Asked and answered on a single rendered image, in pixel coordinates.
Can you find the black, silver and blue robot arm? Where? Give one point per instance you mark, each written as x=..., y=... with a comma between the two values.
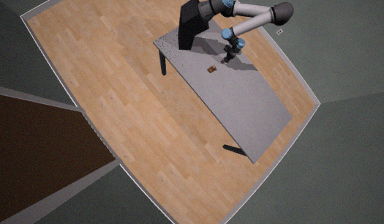
x=259, y=16

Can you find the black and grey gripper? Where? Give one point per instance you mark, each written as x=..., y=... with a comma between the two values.
x=230, y=54

